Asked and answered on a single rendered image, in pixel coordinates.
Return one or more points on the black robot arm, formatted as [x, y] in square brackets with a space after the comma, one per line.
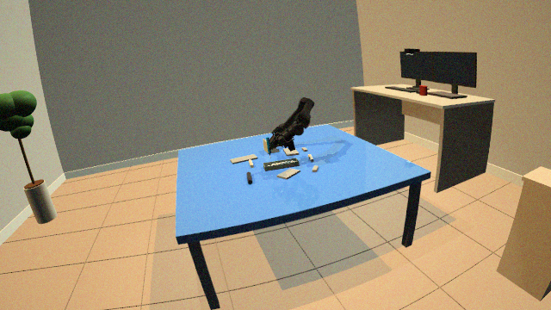
[301, 115]

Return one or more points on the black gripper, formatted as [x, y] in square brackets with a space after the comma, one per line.
[281, 139]

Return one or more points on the keyboard with white letter keys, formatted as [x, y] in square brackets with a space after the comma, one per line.
[281, 164]

